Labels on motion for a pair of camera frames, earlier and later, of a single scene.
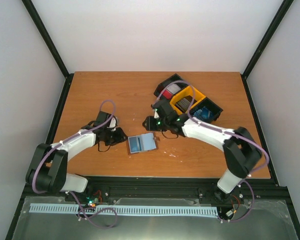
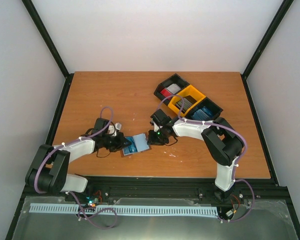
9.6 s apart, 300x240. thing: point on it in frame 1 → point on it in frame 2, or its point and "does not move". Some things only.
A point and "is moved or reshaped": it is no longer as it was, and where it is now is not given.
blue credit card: x=135 y=143 → x=131 y=149
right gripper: x=150 y=125 → x=152 y=141
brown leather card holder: x=141 y=143 is moved or reshaped
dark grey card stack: x=184 y=103 does not move
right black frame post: x=273 y=25 does not move
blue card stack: x=204 y=113 does not move
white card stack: x=173 y=88 does not move
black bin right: x=206 y=110 does not move
